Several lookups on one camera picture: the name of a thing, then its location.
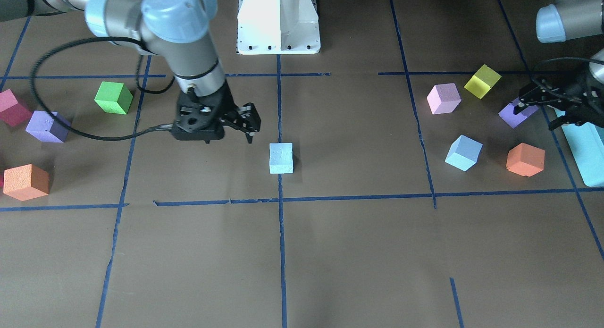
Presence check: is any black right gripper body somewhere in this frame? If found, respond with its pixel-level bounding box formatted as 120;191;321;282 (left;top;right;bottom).
169;82;241;143

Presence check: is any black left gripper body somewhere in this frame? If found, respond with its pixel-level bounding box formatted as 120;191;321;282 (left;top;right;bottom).
562;68;604;123

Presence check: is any light blue foam block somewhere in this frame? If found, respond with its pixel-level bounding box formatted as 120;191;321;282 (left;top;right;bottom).
269;143;294;175
445;135;483;171

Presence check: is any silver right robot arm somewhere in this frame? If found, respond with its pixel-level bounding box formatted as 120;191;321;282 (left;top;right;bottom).
1;0;261;143

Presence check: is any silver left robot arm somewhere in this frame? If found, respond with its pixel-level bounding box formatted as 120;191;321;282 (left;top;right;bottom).
513;0;604;131

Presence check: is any teal plastic bin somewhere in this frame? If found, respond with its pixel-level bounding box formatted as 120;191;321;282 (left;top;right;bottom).
562;122;604;187

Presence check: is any purple foam block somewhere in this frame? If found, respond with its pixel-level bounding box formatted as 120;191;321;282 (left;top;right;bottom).
498;98;539;129
25;110;69;143

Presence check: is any yellow foam block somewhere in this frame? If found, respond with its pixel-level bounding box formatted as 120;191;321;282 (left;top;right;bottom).
464;64;501;99

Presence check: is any orange foam block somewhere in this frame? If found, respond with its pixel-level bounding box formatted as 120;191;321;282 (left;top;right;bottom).
505;143;545;177
3;164;50;201

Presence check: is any green foam block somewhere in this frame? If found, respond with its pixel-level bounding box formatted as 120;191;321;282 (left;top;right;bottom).
93;81;133;115

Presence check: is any pink foam block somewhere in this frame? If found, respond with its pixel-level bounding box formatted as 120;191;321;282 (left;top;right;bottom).
427;83;462;115

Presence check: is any dark red foam block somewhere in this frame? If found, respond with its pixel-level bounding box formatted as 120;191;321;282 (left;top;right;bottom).
0;89;33;127

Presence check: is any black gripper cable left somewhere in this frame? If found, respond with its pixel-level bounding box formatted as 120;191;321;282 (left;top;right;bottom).
531;57;604;83

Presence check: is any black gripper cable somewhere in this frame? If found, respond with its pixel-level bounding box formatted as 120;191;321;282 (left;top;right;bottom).
29;37;176;142
531;57;604;83

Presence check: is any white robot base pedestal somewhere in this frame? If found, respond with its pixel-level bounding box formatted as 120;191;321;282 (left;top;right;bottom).
236;0;321;55

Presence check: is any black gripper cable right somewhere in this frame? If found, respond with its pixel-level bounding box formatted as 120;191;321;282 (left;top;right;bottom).
29;37;176;142

